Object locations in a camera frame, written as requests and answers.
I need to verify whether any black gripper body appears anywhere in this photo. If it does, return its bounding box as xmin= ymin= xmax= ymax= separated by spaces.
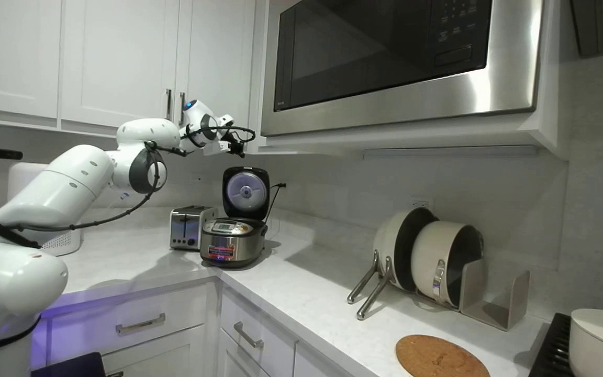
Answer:
xmin=218 ymin=127 xmax=243 ymax=151

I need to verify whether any silver rice cooker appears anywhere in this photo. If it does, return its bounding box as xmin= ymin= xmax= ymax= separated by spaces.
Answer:
xmin=198 ymin=164 xmax=288 ymax=273

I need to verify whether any silver toaster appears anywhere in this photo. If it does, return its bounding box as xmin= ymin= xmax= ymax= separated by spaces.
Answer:
xmin=168 ymin=203 xmax=220 ymax=253

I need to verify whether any cream frying pan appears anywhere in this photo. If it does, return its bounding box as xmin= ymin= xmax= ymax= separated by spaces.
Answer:
xmin=345 ymin=206 xmax=439 ymax=306

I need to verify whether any stainless steel microwave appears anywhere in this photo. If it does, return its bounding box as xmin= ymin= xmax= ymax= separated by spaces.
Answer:
xmin=260 ymin=0 xmax=546 ymax=139

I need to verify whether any silver drawer pull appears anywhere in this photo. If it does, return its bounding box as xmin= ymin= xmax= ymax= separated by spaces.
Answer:
xmin=229 ymin=319 xmax=265 ymax=351
xmin=113 ymin=312 xmax=169 ymax=337

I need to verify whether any white drawer front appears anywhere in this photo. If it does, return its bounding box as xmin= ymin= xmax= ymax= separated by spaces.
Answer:
xmin=218 ymin=286 xmax=296 ymax=377
xmin=37 ymin=281 xmax=214 ymax=368

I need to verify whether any cream saucepan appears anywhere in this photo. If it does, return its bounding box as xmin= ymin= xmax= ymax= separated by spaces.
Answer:
xmin=353 ymin=218 xmax=486 ymax=323

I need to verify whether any dark blue object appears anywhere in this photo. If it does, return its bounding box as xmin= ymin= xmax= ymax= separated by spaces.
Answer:
xmin=30 ymin=350 xmax=106 ymax=377

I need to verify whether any round cork trivet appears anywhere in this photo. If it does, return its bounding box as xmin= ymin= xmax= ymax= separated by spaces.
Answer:
xmin=394 ymin=334 xmax=492 ymax=377

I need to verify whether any beige metal pan rack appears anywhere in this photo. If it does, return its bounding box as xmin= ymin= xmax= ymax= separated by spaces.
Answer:
xmin=412 ymin=257 xmax=532 ymax=330

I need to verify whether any black stove top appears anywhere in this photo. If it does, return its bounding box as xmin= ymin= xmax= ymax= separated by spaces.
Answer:
xmin=525 ymin=310 xmax=576 ymax=377

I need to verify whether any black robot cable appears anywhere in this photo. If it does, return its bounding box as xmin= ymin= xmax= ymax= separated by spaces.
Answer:
xmin=0 ymin=122 xmax=260 ymax=234

